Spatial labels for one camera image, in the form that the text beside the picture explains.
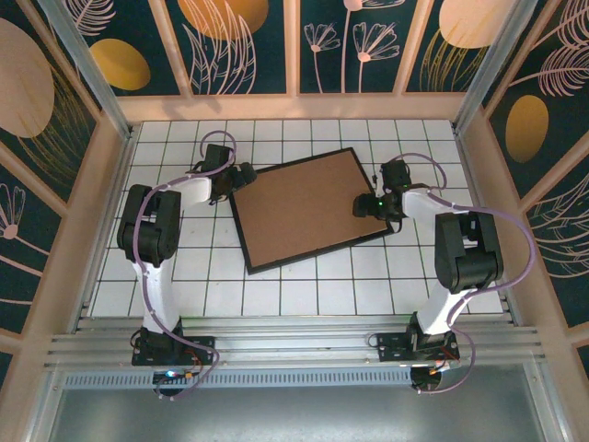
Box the brown backing board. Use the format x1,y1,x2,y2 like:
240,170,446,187
233,151,391,269

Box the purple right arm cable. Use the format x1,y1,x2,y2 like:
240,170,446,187
388,153,537,396

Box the aluminium corner post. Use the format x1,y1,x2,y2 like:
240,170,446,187
36,0,139,142
451,0,540,137

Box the black electronics module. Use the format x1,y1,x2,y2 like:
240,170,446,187
410,360,461,393
151,366,207,386

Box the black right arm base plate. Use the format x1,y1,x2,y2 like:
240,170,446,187
375,331,461,364

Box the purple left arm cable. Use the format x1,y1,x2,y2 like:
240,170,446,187
134,131,238,401

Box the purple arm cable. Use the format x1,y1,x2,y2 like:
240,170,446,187
134,131,238,401
388,153,537,396

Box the black picture frame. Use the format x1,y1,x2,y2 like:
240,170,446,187
227,145,398,276

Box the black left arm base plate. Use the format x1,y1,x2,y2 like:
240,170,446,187
132,334,217,368

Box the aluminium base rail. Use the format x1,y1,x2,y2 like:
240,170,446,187
43,314,549,370

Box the grey metal panel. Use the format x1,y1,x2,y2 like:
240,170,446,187
25,363,574,442

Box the slotted grey cable duct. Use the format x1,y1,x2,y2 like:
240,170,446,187
62,369,415,391

